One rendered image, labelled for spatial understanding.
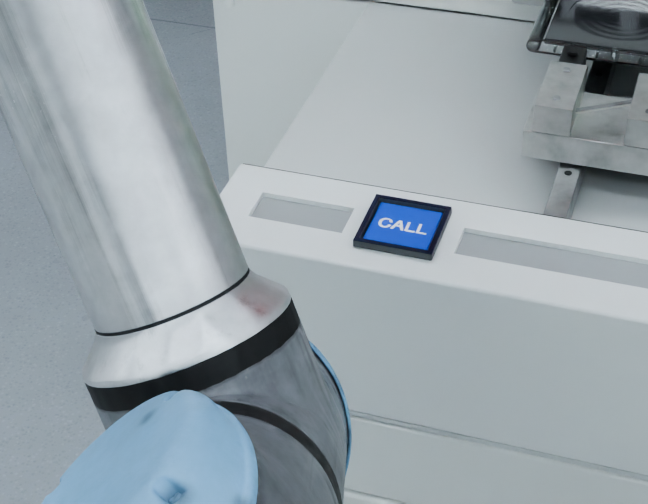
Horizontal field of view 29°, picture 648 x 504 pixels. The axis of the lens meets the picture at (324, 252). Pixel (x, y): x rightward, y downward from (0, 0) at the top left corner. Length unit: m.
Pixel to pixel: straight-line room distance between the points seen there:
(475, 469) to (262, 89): 0.76
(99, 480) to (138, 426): 0.03
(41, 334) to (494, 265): 1.53
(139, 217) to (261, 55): 0.96
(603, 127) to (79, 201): 0.63
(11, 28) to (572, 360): 0.44
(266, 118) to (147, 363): 1.01
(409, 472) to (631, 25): 0.52
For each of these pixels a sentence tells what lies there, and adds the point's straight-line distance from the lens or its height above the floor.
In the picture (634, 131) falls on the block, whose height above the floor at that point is 0.90.
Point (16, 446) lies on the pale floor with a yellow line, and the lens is 2.11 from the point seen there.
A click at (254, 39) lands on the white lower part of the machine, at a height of 0.75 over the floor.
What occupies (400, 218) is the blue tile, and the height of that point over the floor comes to 0.96.
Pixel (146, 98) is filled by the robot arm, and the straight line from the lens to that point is 0.61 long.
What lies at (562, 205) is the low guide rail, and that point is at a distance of 1.09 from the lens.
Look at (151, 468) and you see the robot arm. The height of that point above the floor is 1.12.
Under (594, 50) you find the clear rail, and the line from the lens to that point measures 1.22.
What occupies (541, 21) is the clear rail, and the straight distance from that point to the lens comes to 1.26.
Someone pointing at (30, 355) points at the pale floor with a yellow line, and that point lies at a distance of 2.26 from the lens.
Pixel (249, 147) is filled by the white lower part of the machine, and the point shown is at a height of 0.59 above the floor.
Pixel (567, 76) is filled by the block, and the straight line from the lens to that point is 1.16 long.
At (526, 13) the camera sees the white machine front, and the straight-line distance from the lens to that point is 1.43.
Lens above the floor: 1.49
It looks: 39 degrees down
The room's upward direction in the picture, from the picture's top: 2 degrees counter-clockwise
